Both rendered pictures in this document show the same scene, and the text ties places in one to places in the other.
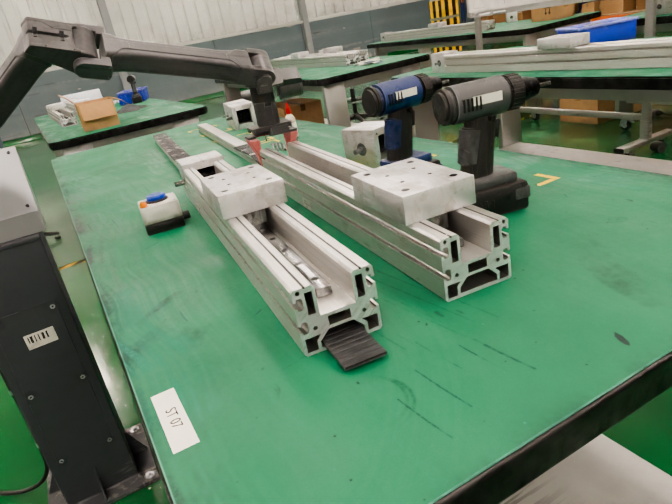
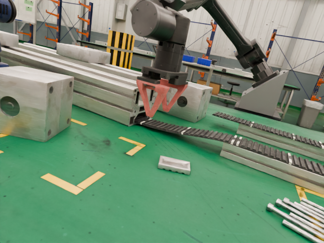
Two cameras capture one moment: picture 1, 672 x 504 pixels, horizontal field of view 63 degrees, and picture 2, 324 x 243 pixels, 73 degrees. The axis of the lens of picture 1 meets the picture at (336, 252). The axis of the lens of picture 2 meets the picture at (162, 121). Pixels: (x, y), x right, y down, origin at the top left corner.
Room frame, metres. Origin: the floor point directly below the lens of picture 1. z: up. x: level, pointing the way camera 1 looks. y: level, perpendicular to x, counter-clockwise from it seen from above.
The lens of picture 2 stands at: (1.75, -0.24, 0.95)
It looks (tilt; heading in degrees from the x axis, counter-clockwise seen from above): 17 degrees down; 134
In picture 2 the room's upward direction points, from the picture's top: 12 degrees clockwise
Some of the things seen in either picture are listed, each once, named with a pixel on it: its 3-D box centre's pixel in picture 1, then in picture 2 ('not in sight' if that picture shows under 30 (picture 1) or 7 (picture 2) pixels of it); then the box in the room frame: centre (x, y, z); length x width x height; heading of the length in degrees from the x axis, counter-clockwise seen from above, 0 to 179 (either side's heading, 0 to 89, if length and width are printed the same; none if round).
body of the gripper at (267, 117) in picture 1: (267, 116); (168, 60); (1.41, 0.10, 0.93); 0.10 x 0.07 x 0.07; 109
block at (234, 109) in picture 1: (239, 116); not in sight; (2.34, 0.29, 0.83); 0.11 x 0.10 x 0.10; 106
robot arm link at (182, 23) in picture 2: (264, 91); (172, 29); (1.41, 0.10, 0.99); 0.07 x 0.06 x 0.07; 102
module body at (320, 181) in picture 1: (346, 194); (33, 69); (0.99, -0.04, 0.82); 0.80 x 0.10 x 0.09; 19
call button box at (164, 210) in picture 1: (164, 211); not in sight; (1.16, 0.35, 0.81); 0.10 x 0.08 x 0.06; 109
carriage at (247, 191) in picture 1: (243, 196); (83, 57); (0.93, 0.14, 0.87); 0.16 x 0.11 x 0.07; 19
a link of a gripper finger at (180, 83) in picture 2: (263, 147); (167, 92); (1.40, 0.13, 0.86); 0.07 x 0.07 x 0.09; 19
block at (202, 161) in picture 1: (199, 177); (191, 100); (1.35, 0.30, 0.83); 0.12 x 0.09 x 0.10; 109
